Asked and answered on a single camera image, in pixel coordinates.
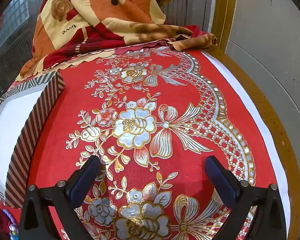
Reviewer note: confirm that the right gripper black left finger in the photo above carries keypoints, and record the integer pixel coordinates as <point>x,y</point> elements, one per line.
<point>36,221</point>

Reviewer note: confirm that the orange red patterned blanket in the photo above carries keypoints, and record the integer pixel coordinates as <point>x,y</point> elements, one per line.
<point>66,28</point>

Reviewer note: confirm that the striped white shallow box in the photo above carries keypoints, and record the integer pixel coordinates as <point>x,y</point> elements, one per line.
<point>23,112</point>

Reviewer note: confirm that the metal glass door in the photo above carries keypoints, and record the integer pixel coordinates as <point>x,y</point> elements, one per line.
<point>17,25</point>

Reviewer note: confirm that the red floral gold tablecloth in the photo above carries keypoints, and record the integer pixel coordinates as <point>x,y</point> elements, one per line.
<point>148,129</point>

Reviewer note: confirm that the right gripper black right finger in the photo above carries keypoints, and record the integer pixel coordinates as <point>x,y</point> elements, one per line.
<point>239,196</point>

